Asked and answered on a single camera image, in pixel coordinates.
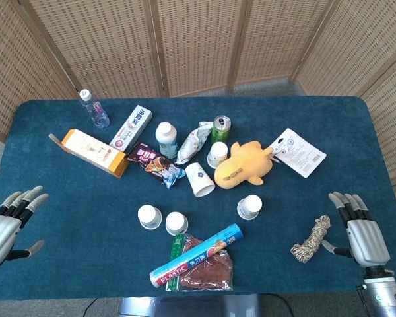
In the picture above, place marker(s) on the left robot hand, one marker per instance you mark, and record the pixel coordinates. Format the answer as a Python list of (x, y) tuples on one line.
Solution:
[(0, 234)]

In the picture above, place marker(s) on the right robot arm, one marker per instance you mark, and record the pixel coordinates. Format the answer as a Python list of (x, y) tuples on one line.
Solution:
[(382, 294)]

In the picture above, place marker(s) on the white toothpaste box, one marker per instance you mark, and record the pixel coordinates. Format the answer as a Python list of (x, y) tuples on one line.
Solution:
[(132, 127)]

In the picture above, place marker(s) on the brown chocolate snack wrapper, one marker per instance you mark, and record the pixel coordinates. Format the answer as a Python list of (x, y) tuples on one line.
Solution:
[(155, 165)]

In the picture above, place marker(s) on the grey robot torso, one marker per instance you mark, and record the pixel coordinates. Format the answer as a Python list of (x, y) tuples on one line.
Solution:
[(184, 307)]

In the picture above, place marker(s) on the paper cup fern leaf print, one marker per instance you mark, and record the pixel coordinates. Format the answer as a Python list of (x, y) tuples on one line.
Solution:
[(176, 223)]

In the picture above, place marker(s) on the silver snack bag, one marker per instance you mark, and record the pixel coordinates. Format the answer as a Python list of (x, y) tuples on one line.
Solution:
[(194, 142)]

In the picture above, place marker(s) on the blue plastic wrap roll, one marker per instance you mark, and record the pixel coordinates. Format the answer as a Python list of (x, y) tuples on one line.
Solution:
[(194, 259)]

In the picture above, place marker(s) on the paper cup blue flower print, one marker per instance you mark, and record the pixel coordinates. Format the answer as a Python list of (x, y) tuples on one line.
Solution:
[(150, 217)]

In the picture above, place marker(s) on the clear bag brown snack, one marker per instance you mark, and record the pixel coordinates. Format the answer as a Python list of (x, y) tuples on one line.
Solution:
[(208, 272)]

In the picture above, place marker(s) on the teal table cloth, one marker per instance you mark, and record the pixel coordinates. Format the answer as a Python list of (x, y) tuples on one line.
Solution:
[(85, 257)]

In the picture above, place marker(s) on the paper cup green flower print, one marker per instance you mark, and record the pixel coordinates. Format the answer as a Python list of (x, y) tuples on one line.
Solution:
[(249, 207)]

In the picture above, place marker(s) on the yellow cardboard carton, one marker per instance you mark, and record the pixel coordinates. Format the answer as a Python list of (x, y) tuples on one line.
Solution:
[(95, 153)]

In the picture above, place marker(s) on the green drink can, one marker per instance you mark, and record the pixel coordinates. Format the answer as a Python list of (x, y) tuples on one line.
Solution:
[(220, 130)]

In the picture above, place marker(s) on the pale blue drink bottle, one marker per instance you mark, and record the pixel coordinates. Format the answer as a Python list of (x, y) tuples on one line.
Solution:
[(166, 140)]

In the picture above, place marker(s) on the stacked paper cups lying sideways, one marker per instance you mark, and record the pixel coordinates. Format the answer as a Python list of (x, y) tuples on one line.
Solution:
[(199, 180)]

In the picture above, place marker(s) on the yellow plush toy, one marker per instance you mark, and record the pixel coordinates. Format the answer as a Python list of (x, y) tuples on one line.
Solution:
[(241, 166)]

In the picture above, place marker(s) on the clear plastic water bottle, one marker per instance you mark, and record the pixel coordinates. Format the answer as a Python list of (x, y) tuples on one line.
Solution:
[(97, 112)]

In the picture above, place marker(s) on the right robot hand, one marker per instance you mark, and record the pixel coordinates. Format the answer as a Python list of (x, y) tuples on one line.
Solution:
[(366, 241)]

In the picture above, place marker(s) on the paper cup pale flower print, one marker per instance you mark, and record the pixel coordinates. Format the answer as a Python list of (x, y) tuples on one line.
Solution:
[(217, 153)]

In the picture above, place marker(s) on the white card blister package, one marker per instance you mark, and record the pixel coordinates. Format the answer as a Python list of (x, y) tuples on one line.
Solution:
[(298, 152)]

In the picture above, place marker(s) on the wicker folding screen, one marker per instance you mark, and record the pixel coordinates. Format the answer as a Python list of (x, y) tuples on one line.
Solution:
[(198, 43)]

